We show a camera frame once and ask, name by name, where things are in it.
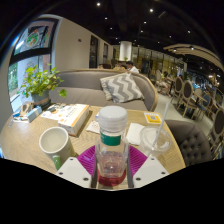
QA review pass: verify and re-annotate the clear white-capped water bottle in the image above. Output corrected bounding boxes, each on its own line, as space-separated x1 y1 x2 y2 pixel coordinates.
94 105 130 178

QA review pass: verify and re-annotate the framed wall picture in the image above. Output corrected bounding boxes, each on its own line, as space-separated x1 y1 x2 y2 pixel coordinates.
13 18 59 56

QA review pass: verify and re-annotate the grey curved sofa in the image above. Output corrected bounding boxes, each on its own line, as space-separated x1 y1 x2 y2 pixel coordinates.
49 68 159 112

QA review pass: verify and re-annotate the white round column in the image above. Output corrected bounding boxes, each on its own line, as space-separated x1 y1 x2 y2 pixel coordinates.
118 40 133 62

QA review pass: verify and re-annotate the grey tufted armchair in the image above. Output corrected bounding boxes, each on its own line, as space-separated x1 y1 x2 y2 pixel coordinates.
165 119 213 167

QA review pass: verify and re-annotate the yellow square card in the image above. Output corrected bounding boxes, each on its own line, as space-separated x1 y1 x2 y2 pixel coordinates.
143 112 163 125

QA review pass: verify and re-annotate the white paper napkin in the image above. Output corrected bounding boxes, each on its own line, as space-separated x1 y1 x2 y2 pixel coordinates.
125 122 146 146

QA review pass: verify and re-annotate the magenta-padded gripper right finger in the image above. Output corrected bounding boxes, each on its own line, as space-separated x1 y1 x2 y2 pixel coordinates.
127 145 171 189

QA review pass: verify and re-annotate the blue-white tissue pack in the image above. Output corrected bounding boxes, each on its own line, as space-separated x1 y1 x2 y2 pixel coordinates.
26 105 43 123

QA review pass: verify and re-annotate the person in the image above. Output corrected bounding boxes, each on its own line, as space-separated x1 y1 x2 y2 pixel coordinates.
113 61 127 72
125 60 140 75
159 70 172 95

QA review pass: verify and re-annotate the white printed booklet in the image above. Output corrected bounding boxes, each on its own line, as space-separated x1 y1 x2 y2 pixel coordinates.
85 119 101 135

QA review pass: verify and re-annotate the white drinking straw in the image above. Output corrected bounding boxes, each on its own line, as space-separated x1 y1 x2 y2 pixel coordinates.
151 101 171 156

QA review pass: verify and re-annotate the clear plastic cup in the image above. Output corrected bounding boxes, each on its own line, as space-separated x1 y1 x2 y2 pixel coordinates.
139 125 173 158

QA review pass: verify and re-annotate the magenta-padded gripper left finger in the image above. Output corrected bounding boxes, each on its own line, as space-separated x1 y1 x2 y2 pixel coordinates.
55 145 100 190

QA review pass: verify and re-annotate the white and green mug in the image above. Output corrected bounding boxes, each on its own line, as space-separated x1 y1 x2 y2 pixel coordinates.
38 126 76 171

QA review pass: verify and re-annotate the green potted plant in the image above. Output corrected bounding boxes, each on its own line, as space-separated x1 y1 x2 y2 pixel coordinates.
18 63 68 109

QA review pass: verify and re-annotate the white cardboard box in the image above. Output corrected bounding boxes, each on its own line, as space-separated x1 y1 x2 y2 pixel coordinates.
40 103 90 137

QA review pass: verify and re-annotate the grey zigzag pillow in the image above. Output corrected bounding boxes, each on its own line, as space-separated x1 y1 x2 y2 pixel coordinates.
99 72 145 104

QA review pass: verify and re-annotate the group of dining chairs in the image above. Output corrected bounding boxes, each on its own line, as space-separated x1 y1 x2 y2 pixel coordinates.
169 74 224 161

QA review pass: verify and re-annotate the group of ceiling lights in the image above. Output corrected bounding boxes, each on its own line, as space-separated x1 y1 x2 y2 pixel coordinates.
94 1 214 54

